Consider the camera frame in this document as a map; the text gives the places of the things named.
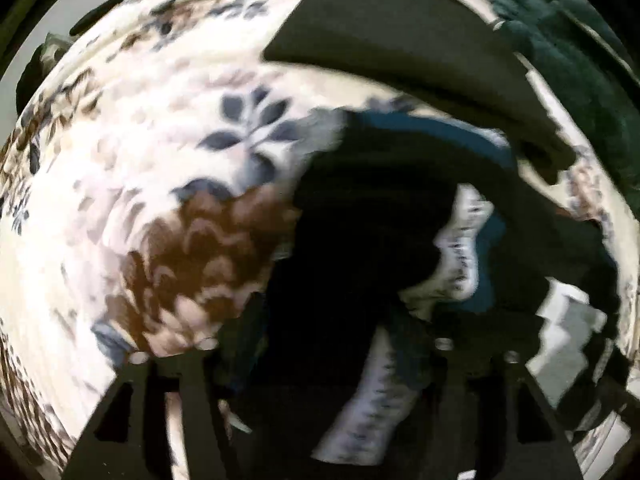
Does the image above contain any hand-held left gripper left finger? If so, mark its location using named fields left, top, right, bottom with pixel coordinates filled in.
left=65, top=302, right=271, bottom=480

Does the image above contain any dark green quilt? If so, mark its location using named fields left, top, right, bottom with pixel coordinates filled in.
left=465, top=0, right=640, bottom=206

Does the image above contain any grey white black colour-block garment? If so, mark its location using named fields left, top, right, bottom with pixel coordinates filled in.
left=517, top=200, right=632, bottom=436

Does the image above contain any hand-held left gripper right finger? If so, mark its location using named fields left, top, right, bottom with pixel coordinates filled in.
left=430, top=336, right=587, bottom=480

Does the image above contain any black and teal garment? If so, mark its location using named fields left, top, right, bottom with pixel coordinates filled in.
left=220, top=107, right=521, bottom=466

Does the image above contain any black folded cloth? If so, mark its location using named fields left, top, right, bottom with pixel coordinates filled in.
left=262, top=0, right=576, bottom=186

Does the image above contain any floral printed blanket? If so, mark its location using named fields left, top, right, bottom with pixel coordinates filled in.
left=0, top=0, right=638, bottom=478

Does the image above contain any dark object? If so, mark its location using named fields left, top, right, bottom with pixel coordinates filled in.
left=15, top=32, right=68, bottom=117
left=69, top=0, right=128, bottom=37

